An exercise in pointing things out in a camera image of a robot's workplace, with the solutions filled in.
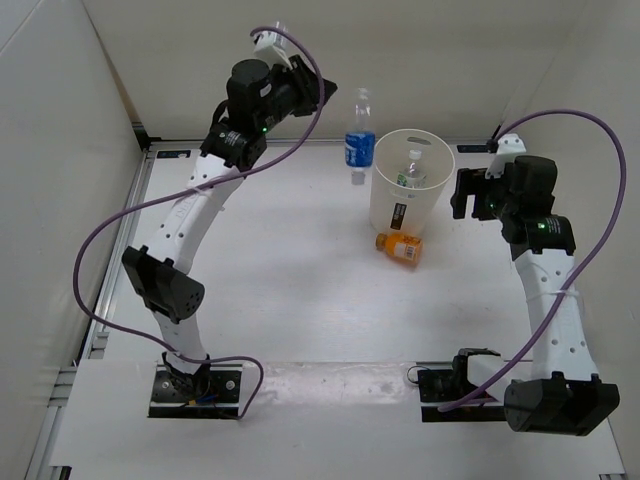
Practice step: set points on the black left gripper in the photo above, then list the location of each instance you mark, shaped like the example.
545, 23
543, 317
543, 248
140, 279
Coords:
307, 84

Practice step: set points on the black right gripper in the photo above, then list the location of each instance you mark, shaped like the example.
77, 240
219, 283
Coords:
474, 182

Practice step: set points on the small green label water bottle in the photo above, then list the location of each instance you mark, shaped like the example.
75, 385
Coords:
413, 175

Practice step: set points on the blue label plastic bottle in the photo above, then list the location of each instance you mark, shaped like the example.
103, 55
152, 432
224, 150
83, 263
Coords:
360, 138

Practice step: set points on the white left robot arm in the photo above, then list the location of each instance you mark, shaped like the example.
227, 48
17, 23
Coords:
259, 97

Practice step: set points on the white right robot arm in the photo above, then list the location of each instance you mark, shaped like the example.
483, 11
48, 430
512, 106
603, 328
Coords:
553, 385

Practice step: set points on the white plastic bin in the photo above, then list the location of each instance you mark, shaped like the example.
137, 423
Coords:
406, 210

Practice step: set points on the orange juice bottle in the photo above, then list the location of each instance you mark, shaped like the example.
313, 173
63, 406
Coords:
405, 249

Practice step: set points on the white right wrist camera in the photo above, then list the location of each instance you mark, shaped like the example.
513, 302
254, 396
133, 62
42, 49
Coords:
508, 148

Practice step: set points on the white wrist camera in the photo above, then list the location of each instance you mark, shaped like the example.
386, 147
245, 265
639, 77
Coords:
270, 47
508, 148

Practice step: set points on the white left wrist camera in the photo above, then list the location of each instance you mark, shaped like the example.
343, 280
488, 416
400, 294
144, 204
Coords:
270, 47

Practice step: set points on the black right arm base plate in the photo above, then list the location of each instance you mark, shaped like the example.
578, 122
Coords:
440, 386

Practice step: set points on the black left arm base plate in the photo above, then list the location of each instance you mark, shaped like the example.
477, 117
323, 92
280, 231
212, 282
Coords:
216, 398

